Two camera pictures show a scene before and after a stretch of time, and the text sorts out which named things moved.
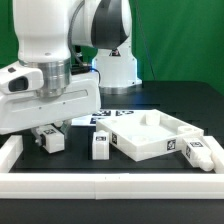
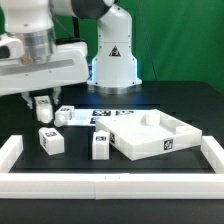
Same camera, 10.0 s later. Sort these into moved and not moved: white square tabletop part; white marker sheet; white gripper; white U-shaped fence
Moved: white gripper
Not moved: white marker sheet; white U-shaped fence; white square tabletop part
